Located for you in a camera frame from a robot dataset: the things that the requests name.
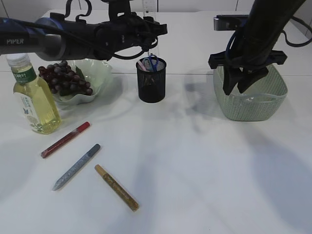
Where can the black mesh pen holder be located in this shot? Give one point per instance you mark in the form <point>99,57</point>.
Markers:
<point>151,85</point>

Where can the blue sheathed scissors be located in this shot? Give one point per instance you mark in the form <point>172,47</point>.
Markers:
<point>150,63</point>

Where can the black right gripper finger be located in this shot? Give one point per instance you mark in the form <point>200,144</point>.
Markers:
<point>232,76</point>
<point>250,77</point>

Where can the artificial purple grape bunch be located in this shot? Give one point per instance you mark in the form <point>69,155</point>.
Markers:
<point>65,81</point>

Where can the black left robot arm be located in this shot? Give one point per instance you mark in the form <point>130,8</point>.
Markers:
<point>54,38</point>

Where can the silver glitter pen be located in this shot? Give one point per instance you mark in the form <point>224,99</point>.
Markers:
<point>76,167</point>

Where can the gold glitter pen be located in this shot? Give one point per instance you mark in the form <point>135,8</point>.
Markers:
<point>117,188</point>

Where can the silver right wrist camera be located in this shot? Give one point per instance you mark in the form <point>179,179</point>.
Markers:
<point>229,22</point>

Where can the pink sheathed scissors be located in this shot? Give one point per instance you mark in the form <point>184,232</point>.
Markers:
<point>141,66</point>

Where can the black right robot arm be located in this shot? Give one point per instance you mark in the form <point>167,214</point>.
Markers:
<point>250,49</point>

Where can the green wavy glass plate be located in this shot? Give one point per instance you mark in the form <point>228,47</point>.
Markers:
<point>98,73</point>

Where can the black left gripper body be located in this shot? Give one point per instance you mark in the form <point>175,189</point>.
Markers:
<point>125,32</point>

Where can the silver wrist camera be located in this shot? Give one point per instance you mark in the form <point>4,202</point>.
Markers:
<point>118,10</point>
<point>229,22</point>

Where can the yellow tea bottle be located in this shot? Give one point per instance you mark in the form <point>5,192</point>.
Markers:
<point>33,95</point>

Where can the clear plastic ruler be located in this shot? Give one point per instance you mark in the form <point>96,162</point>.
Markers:
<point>149,10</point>

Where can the green plastic basket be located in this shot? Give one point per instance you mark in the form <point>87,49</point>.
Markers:
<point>257,103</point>

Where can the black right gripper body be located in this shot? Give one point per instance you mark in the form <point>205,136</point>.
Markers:
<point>253,61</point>

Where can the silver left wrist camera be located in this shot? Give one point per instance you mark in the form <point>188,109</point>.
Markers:
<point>118,10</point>

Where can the red glitter pen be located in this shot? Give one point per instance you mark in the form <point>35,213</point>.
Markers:
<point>64,140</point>

